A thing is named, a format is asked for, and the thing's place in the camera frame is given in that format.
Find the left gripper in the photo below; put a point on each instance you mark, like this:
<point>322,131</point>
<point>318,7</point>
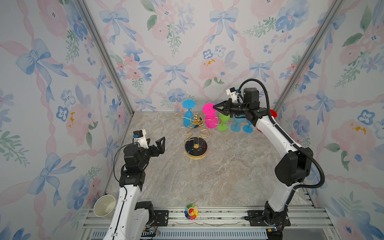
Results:
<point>159,150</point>

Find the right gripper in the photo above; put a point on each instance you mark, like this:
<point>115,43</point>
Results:
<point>227,106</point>

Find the green wine glass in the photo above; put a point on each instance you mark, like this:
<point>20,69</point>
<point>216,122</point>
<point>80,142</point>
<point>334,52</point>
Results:
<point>223,122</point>

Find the teal wine glass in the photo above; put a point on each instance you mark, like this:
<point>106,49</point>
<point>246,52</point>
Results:
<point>236,126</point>

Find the pink wine glass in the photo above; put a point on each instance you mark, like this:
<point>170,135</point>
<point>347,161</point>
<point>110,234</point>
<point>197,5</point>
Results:
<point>211,119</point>

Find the blue wine glass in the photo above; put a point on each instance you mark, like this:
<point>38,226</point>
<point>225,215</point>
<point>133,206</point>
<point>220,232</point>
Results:
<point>188,112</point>
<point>248,128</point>

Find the red wine glass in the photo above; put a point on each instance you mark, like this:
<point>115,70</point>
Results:
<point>274,114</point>

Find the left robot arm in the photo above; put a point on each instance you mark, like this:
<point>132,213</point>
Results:
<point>132,217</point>

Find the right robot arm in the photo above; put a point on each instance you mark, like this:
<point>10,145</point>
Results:
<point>294,165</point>

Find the rainbow flower toy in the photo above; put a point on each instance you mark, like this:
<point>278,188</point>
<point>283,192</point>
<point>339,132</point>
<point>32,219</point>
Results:
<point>191,212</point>

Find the white paper cup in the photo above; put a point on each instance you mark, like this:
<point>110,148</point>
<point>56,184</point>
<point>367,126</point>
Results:
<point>105,207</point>

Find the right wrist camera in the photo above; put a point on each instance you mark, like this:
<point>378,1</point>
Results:
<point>235,96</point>

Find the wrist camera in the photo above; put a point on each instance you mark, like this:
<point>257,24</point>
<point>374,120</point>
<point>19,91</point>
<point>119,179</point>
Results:
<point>139,137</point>
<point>235,96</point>

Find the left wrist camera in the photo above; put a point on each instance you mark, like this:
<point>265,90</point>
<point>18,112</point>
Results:
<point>139,137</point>

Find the gold wire glass rack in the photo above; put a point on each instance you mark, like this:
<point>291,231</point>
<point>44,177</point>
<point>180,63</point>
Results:
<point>195,135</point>

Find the aluminium mounting rail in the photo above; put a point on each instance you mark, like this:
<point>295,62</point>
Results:
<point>305,222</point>

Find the right frame post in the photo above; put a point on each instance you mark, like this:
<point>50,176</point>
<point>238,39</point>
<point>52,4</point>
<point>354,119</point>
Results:
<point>320,33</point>

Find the frame post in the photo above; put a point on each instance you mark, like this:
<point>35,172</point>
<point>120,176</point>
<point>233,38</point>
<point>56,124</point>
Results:
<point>320,33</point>
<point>95,33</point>

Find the left frame post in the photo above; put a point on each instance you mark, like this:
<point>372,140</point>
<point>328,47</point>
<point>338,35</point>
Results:
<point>95,33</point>

